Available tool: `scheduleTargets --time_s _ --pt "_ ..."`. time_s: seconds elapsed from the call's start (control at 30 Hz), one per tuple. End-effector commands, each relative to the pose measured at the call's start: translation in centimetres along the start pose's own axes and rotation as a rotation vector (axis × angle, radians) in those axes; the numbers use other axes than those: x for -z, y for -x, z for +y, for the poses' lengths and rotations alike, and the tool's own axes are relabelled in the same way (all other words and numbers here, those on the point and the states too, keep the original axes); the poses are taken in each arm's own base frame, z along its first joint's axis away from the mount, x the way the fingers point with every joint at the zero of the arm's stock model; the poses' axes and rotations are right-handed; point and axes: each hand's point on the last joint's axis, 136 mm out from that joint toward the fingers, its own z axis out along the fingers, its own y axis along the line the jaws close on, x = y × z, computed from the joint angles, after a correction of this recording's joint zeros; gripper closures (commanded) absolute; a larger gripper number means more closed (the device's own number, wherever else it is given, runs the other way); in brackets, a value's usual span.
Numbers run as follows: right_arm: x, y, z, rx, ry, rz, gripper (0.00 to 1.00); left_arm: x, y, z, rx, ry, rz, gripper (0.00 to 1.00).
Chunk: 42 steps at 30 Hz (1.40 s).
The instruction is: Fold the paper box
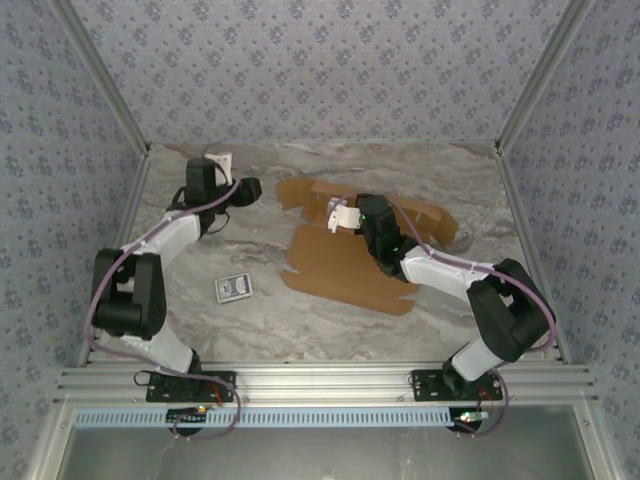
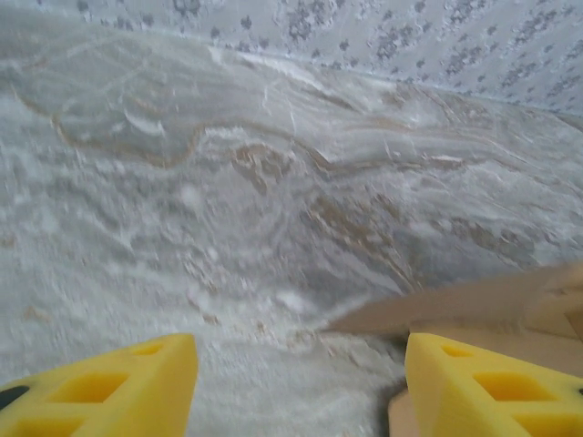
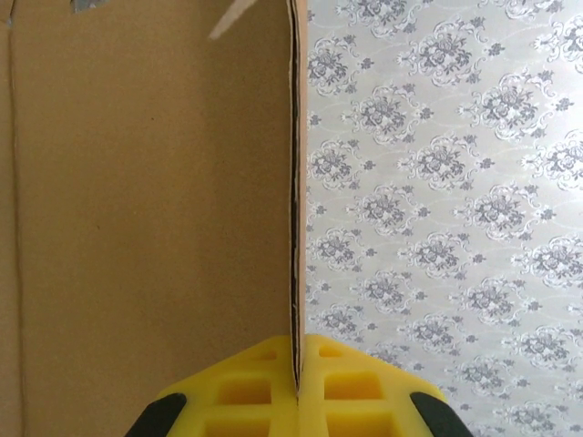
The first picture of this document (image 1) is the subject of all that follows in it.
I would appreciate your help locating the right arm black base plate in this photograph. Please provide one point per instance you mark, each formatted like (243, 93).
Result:
(425, 390)

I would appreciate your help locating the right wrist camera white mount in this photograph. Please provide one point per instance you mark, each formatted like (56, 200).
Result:
(345, 216)

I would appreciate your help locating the small circuit board with LED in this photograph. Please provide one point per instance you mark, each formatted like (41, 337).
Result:
(187, 415)
(470, 416)

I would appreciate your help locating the blue playing card box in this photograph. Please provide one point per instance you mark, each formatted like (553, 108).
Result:
(234, 288)

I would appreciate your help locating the short aluminium frame rail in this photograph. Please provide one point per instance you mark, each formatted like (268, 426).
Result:
(597, 450)
(47, 450)

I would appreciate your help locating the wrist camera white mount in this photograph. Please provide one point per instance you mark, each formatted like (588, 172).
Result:
(222, 160)
(345, 216)

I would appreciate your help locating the aluminium frame post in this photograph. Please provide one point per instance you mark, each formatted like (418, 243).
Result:
(542, 75)
(104, 75)

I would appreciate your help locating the aluminium side rail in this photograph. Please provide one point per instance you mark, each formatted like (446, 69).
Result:
(524, 225)
(125, 225)

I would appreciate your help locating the wide aluminium frame rail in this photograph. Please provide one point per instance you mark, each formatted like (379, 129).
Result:
(325, 382)

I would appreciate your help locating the grey metal panel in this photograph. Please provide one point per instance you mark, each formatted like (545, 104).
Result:
(320, 455)

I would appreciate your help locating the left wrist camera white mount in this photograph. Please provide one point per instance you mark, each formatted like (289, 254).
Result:
(222, 160)

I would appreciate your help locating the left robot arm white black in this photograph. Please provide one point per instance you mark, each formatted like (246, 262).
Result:
(180, 240)

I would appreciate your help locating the brown cardboard box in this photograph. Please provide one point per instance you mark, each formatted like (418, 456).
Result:
(340, 265)

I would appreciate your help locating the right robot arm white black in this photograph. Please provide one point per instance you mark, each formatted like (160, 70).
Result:
(505, 320)

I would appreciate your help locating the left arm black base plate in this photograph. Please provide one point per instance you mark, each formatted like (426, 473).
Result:
(227, 380)

